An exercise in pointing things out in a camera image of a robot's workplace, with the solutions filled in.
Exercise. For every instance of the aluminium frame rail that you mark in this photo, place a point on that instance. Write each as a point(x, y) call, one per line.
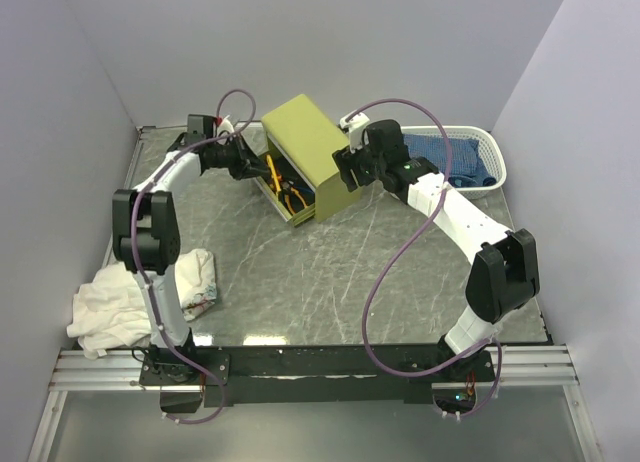
point(518, 366)

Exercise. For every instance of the green metal drawer cabinet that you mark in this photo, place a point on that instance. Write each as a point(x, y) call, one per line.
point(301, 139)

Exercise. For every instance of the yellow utility knife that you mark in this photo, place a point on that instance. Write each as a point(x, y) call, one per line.
point(275, 181)

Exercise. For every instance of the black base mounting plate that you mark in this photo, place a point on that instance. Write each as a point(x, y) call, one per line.
point(212, 391)

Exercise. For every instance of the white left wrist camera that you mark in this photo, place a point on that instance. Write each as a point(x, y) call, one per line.
point(223, 126)

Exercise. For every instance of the white cloth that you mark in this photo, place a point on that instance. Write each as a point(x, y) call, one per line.
point(109, 312)

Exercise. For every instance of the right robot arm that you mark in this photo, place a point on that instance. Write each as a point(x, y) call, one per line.
point(504, 273)

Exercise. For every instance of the white plastic basket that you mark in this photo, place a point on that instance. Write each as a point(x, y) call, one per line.
point(488, 150)

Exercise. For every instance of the yellow black pliers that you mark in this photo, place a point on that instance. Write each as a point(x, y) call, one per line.
point(293, 202)

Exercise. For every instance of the orange black pliers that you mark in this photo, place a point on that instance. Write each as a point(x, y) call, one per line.
point(288, 188)

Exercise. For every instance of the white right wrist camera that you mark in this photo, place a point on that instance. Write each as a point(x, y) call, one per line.
point(354, 129)

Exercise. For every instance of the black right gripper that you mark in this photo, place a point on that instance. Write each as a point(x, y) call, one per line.
point(346, 161)

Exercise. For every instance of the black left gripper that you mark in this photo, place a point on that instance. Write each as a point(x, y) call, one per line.
point(249, 165)

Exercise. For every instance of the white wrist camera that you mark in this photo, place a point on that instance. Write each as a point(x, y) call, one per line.
point(354, 129)
point(223, 126)

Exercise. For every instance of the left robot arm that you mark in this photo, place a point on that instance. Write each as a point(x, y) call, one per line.
point(145, 230)

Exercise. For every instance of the blue checkered cloth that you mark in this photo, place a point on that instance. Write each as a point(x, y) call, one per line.
point(467, 171)

